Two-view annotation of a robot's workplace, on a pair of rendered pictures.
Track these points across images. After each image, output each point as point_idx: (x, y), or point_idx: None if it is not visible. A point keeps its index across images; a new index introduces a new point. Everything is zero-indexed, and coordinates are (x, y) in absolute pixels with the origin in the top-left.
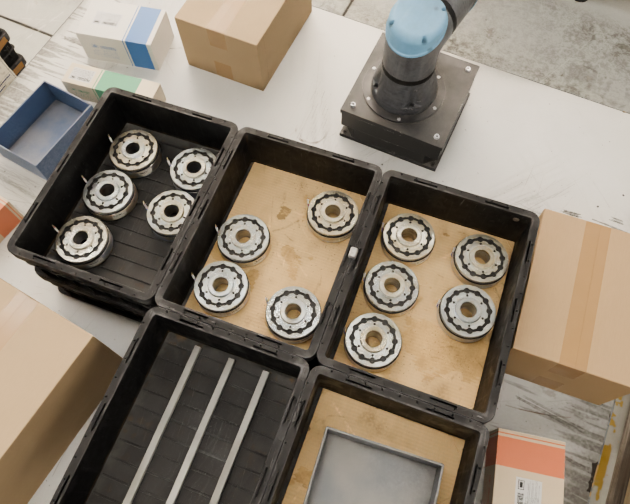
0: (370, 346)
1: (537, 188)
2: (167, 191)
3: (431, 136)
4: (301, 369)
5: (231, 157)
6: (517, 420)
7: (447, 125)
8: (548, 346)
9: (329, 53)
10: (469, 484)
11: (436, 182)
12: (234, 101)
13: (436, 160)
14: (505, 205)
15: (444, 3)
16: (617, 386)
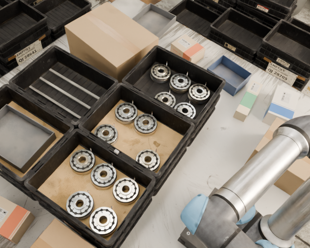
0: (79, 157)
1: None
2: (175, 100)
3: (189, 230)
4: (75, 122)
5: (178, 117)
6: (34, 233)
7: (195, 242)
8: (48, 235)
9: (268, 205)
10: (5, 167)
11: (170, 238)
12: (238, 150)
13: (183, 242)
14: (119, 230)
15: (248, 226)
16: None
